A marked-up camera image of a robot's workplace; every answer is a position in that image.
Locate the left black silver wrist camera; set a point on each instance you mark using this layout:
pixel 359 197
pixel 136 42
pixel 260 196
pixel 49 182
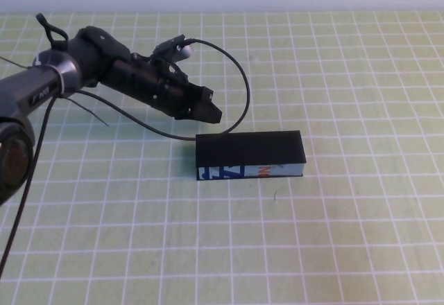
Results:
pixel 173 48

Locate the black glasses case printed side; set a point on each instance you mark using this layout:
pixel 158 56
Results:
pixel 249 147

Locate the green white checkered tablecloth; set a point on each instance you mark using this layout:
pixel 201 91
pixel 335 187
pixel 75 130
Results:
pixel 312 232

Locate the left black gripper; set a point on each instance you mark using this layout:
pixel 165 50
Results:
pixel 173 90

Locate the left grey black robot arm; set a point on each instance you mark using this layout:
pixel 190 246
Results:
pixel 34 90

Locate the small dark thread scrap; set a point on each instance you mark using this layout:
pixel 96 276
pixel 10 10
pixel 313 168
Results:
pixel 274 197

